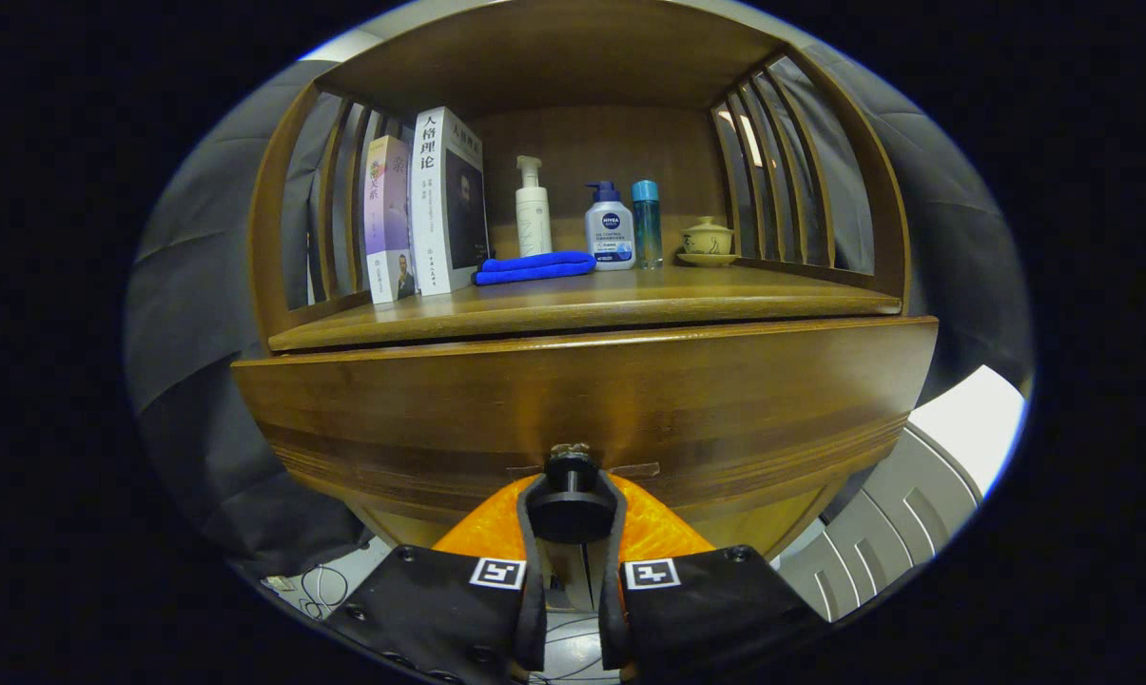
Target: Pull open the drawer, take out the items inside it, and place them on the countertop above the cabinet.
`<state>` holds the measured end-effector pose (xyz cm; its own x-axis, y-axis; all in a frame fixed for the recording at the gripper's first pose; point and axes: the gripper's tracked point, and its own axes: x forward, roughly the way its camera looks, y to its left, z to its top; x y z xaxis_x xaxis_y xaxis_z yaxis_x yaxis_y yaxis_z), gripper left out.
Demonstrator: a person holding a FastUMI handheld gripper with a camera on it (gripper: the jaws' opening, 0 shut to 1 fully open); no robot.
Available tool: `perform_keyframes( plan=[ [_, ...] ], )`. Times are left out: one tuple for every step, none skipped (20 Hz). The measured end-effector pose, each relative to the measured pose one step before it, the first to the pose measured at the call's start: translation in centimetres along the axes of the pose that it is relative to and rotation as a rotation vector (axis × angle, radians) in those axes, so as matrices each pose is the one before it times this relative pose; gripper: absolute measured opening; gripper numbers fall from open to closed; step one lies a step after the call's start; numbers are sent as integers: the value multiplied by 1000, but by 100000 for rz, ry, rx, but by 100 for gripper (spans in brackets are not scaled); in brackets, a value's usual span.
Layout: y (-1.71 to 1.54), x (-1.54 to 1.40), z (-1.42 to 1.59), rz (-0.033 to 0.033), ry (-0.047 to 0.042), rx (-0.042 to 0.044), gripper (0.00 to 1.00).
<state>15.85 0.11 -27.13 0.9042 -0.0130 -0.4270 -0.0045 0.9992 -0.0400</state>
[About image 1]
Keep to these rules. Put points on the black drawer knob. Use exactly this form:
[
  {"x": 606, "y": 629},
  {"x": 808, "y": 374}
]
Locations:
[{"x": 572, "y": 514}]

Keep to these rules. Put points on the purple book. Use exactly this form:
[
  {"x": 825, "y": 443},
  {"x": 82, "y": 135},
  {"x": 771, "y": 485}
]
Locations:
[{"x": 387, "y": 219}]

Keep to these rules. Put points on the beige lidded teacup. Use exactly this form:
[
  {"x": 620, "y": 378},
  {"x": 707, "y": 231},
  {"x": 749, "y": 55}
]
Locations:
[{"x": 708, "y": 238}]

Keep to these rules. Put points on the brown wooden drawer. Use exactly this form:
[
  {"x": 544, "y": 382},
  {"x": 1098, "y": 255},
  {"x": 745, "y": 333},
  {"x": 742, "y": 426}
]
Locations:
[{"x": 572, "y": 390}]

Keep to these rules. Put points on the white book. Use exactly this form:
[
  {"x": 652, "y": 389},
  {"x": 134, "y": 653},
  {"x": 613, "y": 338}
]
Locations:
[{"x": 435, "y": 209}]

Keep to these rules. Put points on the brown wooden countertop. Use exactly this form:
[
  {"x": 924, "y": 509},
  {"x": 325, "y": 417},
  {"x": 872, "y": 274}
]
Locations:
[{"x": 630, "y": 295}]

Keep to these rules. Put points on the white table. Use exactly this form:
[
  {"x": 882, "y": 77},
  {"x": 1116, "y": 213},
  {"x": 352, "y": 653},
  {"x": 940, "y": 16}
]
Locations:
[{"x": 972, "y": 428}]

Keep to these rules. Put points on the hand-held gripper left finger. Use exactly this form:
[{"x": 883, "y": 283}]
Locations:
[{"x": 532, "y": 609}]

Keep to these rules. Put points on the grey plastic chair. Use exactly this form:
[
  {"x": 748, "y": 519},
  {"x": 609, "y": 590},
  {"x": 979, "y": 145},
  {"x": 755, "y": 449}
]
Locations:
[{"x": 877, "y": 542}]

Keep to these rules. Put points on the blue folded cloth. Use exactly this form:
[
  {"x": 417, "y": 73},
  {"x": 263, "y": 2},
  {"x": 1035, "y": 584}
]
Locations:
[{"x": 534, "y": 268}]

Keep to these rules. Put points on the teal bottle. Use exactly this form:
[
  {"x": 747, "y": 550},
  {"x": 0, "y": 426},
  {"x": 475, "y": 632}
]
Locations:
[{"x": 647, "y": 228}]

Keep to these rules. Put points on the white bottle with blue pump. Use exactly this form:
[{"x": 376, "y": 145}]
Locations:
[{"x": 611, "y": 238}]

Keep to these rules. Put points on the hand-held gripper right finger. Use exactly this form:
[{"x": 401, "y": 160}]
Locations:
[{"x": 611, "y": 609}]

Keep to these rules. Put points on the brown wooden cabinet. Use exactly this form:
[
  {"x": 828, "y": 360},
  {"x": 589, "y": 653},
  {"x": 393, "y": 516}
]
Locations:
[{"x": 592, "y": 57}]

